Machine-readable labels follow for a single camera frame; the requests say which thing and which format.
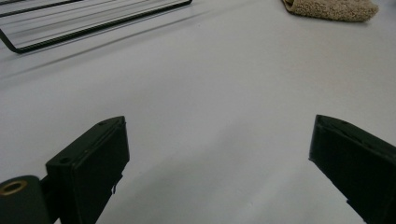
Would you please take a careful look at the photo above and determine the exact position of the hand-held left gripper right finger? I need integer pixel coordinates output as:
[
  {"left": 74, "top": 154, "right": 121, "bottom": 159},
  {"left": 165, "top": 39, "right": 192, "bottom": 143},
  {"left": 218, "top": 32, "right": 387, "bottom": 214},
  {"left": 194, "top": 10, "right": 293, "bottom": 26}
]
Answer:
[{"left": 308, "top": 114, "right": 396, "bottom": 224}]

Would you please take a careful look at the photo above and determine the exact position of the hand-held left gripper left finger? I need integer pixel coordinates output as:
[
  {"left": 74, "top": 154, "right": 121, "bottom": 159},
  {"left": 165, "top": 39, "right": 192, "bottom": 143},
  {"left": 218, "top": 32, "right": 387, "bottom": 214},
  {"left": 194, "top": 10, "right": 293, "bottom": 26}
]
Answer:
[{"left": 45, "top": 116, "right": 131, "bottom": 224}]

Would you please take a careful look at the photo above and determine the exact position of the beige fuzzy cloth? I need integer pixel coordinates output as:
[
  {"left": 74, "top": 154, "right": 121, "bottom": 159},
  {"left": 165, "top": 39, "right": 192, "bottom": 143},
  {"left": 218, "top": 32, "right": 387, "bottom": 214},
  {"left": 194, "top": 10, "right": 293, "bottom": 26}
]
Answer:
[{"left": 281, "top": 0, "right": 380, "bottom": 23}]

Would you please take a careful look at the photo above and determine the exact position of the black wire rack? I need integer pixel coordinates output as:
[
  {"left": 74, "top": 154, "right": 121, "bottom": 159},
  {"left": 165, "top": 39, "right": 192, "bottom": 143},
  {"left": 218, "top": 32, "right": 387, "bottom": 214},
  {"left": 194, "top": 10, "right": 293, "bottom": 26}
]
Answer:
[{"left": 0, "top": 0, "right": 193, "bottom": 55}]

